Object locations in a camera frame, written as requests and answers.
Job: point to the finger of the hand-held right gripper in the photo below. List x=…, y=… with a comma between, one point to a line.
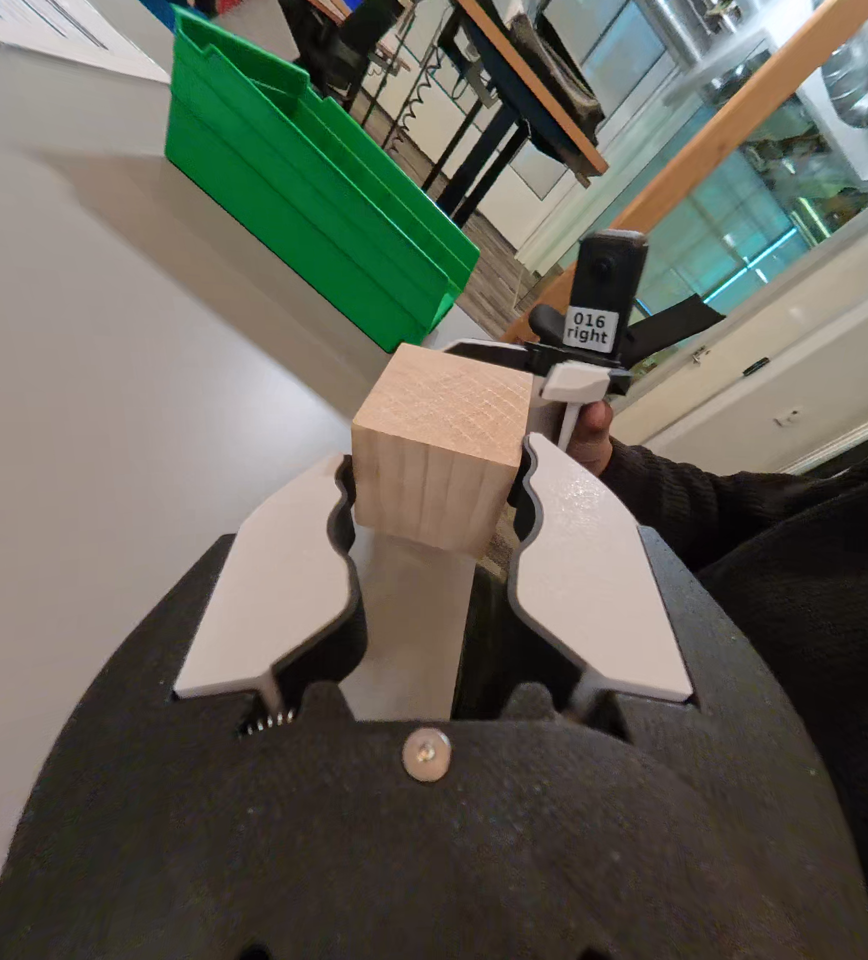
x=490, y=346
x=576, y=381

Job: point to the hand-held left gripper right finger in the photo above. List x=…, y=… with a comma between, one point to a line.
x=591, y=585

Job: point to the person's right forearm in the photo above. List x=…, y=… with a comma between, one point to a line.
x=704, y=502

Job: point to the wooden table black legs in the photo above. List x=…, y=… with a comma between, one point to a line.
x=524, y=82

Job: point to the wooden beam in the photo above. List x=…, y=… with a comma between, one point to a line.
x=749, y=112

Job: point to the green plastic bin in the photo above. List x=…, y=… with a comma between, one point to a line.
x=291, y=187

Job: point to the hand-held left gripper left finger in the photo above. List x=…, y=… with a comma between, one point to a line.
x=276, y=592

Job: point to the laminated paper sheet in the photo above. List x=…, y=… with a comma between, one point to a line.
x=44, y=30

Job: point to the large wooden cube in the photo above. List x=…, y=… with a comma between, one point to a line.
x=434, y=450

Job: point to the person's right hand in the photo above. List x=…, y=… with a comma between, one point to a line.
x=595, y=435

